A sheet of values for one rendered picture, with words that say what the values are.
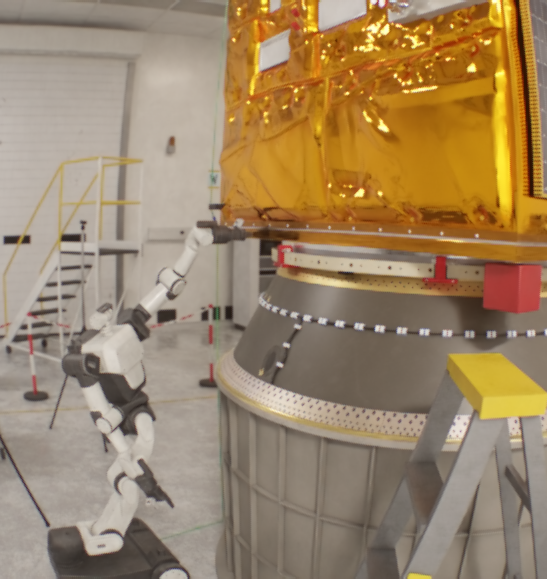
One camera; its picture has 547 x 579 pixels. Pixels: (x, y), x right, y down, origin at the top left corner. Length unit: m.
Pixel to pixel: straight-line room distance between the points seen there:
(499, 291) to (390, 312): 0.48
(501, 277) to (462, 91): 0.57
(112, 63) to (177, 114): 1.59
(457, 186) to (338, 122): 0.70
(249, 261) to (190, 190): 1.60
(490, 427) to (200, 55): 9.82
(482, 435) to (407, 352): 0.87
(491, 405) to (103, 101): 9.02
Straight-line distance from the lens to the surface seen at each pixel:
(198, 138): 10.27
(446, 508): 1.22
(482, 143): 1.69
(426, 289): 2.04
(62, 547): 2.87
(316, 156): 2.37
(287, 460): 2.19
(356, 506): 2.08
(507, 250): 1.67
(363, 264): 2.09
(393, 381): 1.97
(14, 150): 9.35
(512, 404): 1.16
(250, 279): 9.73
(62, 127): 9.50
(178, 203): 10.05
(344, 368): 2.05
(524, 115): 1.73
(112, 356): 2.49
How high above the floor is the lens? 1.84
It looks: 5 degrees down
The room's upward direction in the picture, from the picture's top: 1 degrees clockwise
